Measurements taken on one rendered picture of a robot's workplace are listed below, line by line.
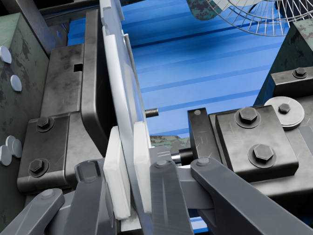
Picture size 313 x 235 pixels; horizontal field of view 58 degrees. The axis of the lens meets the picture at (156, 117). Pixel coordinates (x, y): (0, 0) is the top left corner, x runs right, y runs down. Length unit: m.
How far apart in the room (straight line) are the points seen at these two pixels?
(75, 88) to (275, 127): 0.29
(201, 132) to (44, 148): 0.23
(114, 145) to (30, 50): 0.32
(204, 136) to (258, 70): 1.82
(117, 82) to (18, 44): 0.28
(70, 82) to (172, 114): 1.54
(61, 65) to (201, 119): 0.25
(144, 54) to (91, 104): 2.23
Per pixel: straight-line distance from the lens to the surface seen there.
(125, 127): 0.17
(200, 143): 0.43
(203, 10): 1.82
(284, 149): 0.39
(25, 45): 0.46
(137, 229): 0.42
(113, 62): 0.18
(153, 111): 0.56
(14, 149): 0.37
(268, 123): 0.41
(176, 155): 0.57
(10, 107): 0.38
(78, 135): 0.35
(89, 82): 0.22
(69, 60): 0.50
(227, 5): 1.11
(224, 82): 2.14
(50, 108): 0.44
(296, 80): 0.46
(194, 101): 1.99
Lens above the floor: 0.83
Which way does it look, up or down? 3 degrees down
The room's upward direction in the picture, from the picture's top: 80 degrees clockwise
